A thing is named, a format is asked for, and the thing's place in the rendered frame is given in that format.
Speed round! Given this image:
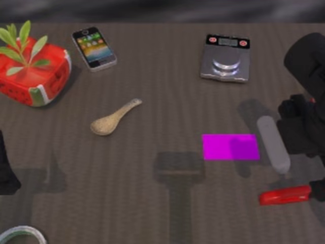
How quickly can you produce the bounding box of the small red stapler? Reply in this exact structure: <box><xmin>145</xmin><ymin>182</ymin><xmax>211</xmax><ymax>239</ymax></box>
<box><xmin>258</xmin><ymin>185</ymin><xmax>312</xmax><ymax>206</ymax></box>

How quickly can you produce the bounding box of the magenta mat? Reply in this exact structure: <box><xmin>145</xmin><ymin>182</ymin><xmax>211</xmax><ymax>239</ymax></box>
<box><xmin>201</xmin><ymin>133</ymin><xmax>261</xmax><ymax>161</ymax></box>

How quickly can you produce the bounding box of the grey oblong bottle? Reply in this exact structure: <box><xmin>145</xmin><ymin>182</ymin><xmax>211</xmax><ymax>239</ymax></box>
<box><xmin>256</xmin><ymin>115</ymin><xmax>291</xmax><ymax>175</ymax></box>

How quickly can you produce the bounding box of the silver kitchen scale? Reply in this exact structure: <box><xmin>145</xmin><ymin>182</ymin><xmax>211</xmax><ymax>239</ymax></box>
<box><xmin>200</xmin><ymin>34</ymin><xmax>251</xmax><ymax>83</ymax></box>

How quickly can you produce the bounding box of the beige ceramic spoon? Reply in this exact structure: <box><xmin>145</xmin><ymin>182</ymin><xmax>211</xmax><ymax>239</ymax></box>
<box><xmin>89</xmin><ymin>98</ymin><xmax>143</xmax><ymax>136</ymax></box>

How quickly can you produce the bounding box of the smartphone with colourful screen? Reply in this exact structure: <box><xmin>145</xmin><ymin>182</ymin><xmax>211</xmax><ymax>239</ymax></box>
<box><xmin>71</xmin><ymin>26</ymin><xmax>118</xmax><ymax>73</ymax></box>

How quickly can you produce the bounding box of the red watermelon-pattern box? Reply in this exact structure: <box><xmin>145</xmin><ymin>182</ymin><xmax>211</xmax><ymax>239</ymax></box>
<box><xmin>0</xmin><ymin>36</ymin><xmax>73</xmax><ymax>108</ymax></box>

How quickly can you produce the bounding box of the green leafy plant sprig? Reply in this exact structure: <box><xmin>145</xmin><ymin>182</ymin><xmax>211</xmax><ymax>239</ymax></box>
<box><xmin>0</xmin><ymin>20</ymin><xmax>51</xmax><ymax>76</ymax></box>

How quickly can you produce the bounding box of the white and green ring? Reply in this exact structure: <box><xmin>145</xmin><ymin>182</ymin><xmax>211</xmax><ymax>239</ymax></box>
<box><xmin>0</xmin><ymin>225</ymin><xmax>47</xmax><ymax>244</ymax></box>

